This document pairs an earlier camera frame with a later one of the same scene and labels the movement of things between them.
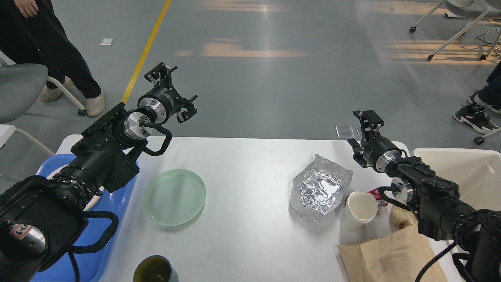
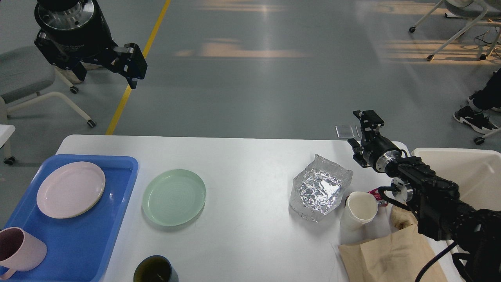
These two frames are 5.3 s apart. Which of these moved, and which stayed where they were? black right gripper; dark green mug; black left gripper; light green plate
Moved: black left gripper
Stayed: dark green mug; light green plate; black right gripper
